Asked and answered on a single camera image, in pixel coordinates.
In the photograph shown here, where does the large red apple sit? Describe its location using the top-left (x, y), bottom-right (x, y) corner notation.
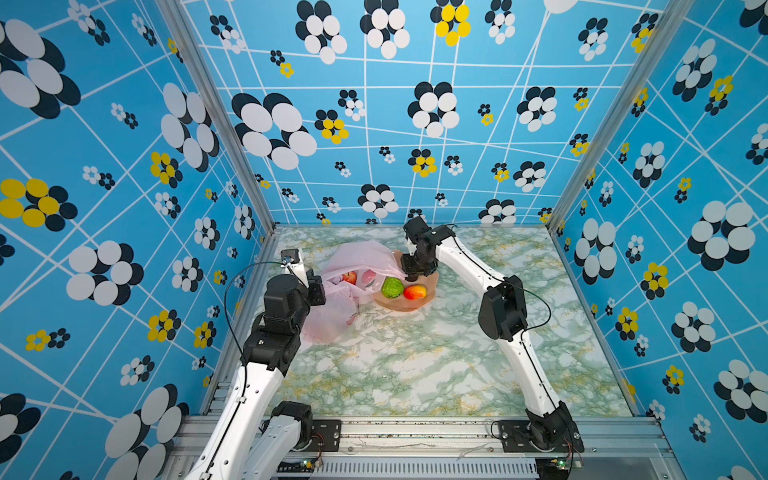
top-left (342, 271), bottom-right (358, 285)

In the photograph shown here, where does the pink printed plastic bag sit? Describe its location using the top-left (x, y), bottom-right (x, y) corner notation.
top-left (303, 241), bottom-right (405, 344)

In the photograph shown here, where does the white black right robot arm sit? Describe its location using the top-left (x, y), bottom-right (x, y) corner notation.
top-left (400, 217), bottom-right (584, 453)

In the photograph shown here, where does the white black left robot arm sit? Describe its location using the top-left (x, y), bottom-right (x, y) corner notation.
top-left (186, 266), bottom-right (325, 479)

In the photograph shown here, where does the orange yellow mango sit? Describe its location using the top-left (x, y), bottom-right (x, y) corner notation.
top-left (403, 284), bottom-right (428, 301)

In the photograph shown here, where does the green custard apple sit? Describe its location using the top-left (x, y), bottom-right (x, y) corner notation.
top-left (381, 277), bottom-right (405, 299)

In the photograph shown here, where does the pink scalloped fruit bowl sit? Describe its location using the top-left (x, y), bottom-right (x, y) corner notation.
top-left (372, 272), bottom-right (439, 312)

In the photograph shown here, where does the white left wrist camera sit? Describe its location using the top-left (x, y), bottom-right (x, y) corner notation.
top-left (280, 248), bottom-right (309, 287)

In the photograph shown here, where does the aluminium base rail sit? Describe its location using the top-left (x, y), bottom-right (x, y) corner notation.
top-left (162, 416), bottom-right (685, 479)

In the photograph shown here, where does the aluminium frame post left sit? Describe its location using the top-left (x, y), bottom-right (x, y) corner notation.
top-left (157, 0), bottom-right (275, 238)

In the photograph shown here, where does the aluminium frame post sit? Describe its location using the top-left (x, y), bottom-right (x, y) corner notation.
top-left (157, 0), bottom-right (275, 238)
top-left (547, 0), bottom-right (695, 235)

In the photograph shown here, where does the aluminium frame post right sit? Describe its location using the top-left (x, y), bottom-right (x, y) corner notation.
top-left (547, 0), bottom-right (695, 235)

